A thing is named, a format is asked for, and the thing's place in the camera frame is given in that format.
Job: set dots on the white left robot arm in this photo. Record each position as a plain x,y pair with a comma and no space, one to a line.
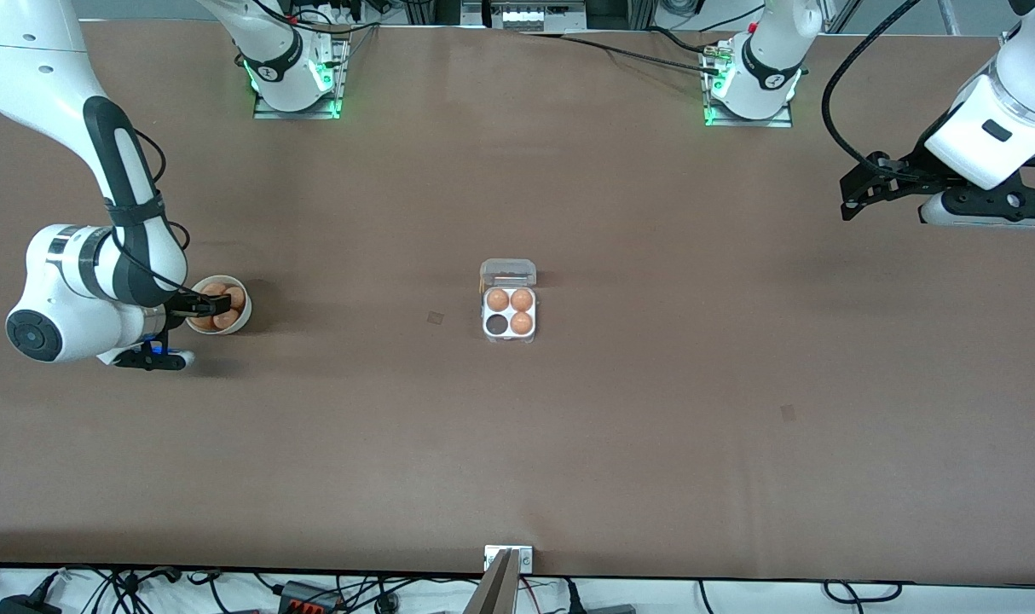
769,60

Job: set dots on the small metal edge bracket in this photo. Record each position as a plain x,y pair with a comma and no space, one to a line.
524,558

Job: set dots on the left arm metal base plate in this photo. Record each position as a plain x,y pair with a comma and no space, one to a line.
777,122

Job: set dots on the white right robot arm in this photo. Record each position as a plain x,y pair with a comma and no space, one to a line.
23,51

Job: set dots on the clear plastic egg carton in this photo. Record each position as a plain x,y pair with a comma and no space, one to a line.
509,273

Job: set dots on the white socket strip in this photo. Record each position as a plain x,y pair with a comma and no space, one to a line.
526,15

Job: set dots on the black left camera bracket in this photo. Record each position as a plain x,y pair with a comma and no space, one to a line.
982,203

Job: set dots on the grey metal bar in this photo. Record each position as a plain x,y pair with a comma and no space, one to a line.
492,593

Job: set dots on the black power adapter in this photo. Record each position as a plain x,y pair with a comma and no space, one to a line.
23,607

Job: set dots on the white round bowl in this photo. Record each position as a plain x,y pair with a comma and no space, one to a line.
243,320

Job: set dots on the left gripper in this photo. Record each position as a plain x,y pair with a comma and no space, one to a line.
907,176

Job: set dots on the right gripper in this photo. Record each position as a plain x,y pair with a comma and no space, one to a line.
177,306

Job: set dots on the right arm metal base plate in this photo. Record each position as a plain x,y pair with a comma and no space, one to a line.
266,112

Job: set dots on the black orange power device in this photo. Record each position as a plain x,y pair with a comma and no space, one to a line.
304,597

